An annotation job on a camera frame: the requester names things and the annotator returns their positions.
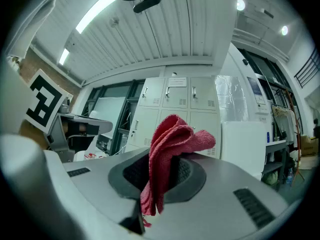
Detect black metal railing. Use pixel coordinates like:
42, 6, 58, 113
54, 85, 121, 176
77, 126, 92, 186
293, 47, 320, 89

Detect white paper notice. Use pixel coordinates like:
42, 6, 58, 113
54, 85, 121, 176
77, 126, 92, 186
167, 77, 187, 88

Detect clear plastic sheet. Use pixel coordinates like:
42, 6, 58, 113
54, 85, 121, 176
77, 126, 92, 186
214, 74, 250, 123

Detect black window frame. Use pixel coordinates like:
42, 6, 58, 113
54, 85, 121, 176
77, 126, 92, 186
82, 79, 146, 136

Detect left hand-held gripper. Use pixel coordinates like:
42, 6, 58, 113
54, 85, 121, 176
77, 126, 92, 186
2, 57, 114, 159

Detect cardboard box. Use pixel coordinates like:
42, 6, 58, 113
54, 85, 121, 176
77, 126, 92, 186
299, 134, 320, 157

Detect white freestanding box unit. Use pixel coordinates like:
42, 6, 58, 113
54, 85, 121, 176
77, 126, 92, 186
221, 120, 269, 181

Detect long ceiling strip light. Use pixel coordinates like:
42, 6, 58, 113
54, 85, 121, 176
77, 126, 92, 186
58, 48, 70, 66
74, 0, 119, 35

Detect person's left forearm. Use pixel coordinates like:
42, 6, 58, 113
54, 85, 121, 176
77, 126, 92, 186
19, 119, 50, 151

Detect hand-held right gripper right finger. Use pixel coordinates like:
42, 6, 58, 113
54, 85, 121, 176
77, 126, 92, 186
138, 151, 295, 240

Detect blue white wall poster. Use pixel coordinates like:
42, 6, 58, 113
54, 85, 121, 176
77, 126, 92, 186
246, 76, 270, 116

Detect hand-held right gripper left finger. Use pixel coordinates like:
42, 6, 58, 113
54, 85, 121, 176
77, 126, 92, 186
44, 147, 151, 236

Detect grey metal table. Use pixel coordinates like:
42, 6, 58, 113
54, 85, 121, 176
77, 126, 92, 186
260, 138, 290, 185

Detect red knitted cloth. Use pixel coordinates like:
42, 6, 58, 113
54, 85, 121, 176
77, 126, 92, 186
139, 113, 217, 229

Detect white cabinet door panel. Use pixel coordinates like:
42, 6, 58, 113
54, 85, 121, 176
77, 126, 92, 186
189, 110, 222, 160

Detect hanging white garments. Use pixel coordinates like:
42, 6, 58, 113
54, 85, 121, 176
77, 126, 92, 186
271, 103, 300, 146

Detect grey metal locker cabinet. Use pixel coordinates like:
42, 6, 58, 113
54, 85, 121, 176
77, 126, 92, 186
124, 76, 222, 160

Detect person's white shirt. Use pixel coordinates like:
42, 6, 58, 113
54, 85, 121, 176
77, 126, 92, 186
4, 0, 66, 59

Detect white board panel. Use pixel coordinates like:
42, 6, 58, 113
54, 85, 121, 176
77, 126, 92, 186
88, 96, 126, 141

